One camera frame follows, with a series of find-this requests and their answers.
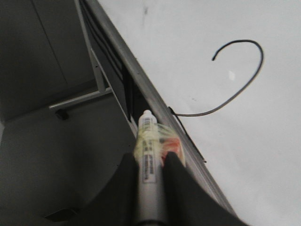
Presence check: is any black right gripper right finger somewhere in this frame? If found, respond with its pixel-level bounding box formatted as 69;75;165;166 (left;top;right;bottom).
163;152;245;226

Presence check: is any red round magnet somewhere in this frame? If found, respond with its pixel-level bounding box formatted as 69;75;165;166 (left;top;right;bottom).
161;137;185;165

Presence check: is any white black whiteboard marker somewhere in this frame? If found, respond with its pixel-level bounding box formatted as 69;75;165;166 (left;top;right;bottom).
135;110;168;226

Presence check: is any grey whiteboard stand frame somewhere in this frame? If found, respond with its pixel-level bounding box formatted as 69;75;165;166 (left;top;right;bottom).
48;0;132;111

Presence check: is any grey aluminium whiteboard ledge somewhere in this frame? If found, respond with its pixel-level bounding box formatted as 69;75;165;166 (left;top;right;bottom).
84;0;236;216

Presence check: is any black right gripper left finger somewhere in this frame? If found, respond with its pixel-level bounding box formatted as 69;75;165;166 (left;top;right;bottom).
74;153;138;226

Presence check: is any white whiteboard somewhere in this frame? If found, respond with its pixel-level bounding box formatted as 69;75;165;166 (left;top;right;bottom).
100;0;301;226

